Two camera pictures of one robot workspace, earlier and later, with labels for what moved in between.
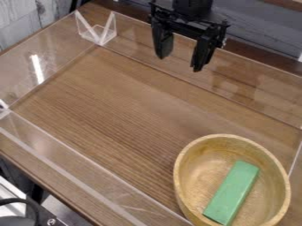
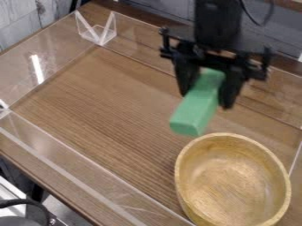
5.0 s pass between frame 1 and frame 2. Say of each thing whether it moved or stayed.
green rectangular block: moved
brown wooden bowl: stayed
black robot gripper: moved
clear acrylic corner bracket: stayed
